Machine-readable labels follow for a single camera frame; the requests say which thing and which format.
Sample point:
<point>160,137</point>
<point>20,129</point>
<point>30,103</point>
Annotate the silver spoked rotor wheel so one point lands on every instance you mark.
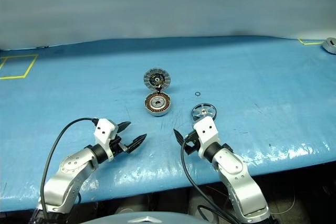
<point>203,110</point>

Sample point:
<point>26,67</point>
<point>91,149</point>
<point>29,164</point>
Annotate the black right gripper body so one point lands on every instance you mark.
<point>191,142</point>

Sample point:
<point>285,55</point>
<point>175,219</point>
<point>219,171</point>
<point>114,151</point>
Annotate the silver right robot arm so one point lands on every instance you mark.
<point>236,171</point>

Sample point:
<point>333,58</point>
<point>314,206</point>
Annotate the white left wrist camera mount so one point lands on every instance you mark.
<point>103,129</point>

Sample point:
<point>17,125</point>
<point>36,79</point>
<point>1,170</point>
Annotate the blue table cover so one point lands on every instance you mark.
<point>236,77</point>

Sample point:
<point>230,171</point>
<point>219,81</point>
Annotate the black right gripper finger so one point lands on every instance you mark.
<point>180,137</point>

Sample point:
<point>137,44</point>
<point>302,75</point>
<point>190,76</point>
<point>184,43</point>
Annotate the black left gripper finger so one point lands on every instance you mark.
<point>136,142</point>
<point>123,126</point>

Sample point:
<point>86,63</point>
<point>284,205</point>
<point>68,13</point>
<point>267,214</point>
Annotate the large yellow tape rectangle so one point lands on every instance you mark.
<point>31,65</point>

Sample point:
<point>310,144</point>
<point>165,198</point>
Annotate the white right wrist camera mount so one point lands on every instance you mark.
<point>207,129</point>

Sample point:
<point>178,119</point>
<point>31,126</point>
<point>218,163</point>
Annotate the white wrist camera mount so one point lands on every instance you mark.
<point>103,129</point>
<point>207,129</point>

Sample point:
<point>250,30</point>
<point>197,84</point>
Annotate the grey object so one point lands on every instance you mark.
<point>329,46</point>

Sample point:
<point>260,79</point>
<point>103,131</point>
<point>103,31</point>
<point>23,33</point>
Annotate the grey robot torso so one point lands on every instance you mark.
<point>118,220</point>

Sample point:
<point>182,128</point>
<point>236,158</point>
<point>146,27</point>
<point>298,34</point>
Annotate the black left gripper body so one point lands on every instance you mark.
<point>118,149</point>

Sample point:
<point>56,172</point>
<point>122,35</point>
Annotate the small yellow tape outline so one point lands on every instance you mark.
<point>304,43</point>

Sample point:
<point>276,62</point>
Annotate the silver motor stator housing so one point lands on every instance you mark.
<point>157,103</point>

